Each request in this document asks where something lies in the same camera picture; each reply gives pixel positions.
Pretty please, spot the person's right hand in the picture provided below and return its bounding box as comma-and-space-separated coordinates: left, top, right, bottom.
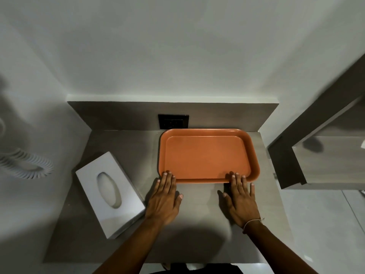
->
222, 172, 262, 229

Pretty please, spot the person's left hand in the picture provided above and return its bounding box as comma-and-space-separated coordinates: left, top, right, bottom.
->
144, 171, 184, 226

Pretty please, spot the person's right forearm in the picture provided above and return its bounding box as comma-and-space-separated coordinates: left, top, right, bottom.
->
243, 220, 325, 274

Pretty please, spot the person's left forearm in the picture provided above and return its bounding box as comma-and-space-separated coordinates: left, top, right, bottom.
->
91, 217, 164, 274

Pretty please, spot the orange plastic tray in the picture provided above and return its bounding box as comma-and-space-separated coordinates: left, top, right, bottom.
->
159, 128, 261, 184

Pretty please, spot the white tissue box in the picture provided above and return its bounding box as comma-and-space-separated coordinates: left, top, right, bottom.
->
75, 151, 146, 240

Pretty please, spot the grey wooden backsplash panel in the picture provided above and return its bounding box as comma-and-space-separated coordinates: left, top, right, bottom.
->
67, 101, 279, 132

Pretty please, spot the grey wooden cabinet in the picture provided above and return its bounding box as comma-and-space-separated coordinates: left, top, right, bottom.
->
267, 53, 365, 192

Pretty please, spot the white string bracelet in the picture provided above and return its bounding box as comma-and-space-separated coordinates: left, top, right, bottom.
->
242, 217, 266, 234

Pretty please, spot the black wall socket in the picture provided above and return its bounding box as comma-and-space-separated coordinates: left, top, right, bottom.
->
158, 114, 190, 130

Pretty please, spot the white coiled cord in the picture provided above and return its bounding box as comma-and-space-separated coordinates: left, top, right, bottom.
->
0, 149, 55, 180

